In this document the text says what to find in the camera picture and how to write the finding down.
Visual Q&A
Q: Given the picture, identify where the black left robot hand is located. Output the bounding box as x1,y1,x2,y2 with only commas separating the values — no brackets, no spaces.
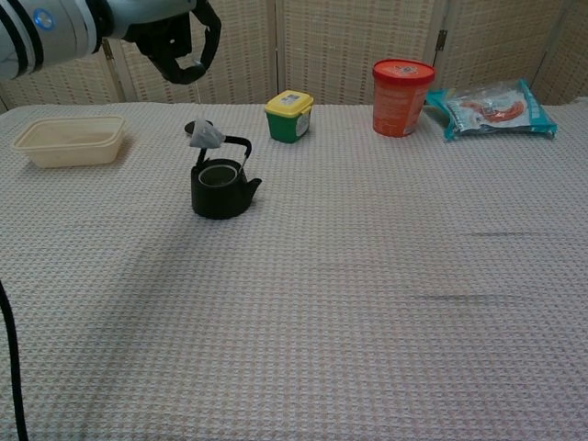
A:
124,0,223,85

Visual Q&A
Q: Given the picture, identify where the pyramid tea bag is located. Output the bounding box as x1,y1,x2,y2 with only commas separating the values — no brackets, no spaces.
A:
188,117,227,150

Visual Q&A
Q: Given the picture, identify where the black round teapot lid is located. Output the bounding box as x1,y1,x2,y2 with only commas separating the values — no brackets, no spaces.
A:
184,119,215,138

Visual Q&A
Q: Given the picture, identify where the black cast iron teapot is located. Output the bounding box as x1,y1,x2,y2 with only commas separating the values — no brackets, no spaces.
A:
190,135,263,221

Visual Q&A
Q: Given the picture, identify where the teal snack packet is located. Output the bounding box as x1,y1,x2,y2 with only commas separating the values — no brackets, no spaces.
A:
423,77,559,141

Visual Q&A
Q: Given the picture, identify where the woven beige screen panel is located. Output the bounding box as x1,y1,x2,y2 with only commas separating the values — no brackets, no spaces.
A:
532,0,588,107
103,0,282,106
0,39,124,112
274,0,450,107
434,0,569,100

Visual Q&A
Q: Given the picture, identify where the beige rectangular plastic container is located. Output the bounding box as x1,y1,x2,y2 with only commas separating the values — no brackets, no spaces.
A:
11,115,128,169

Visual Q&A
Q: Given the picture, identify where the green tub with yellow lid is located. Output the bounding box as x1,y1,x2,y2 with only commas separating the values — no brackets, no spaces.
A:
264,89,315,144

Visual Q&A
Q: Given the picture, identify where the orange tub with red lid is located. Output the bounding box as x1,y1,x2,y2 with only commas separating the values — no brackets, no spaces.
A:
371,58,436,139

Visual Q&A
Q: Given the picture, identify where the white waffle weave tablecloth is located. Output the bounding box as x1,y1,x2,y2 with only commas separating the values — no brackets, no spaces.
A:
0,100,588,441

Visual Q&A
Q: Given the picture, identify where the black cable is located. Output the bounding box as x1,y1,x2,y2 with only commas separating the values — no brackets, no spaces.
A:
0,278,29,441

